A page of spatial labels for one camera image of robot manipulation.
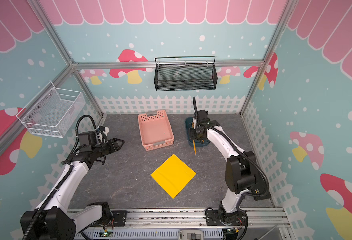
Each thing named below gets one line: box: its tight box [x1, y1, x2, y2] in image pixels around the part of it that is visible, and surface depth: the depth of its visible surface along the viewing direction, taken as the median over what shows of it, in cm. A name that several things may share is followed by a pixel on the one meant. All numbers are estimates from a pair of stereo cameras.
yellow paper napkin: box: [150, 154, 197, 199], surface depth 91 cm
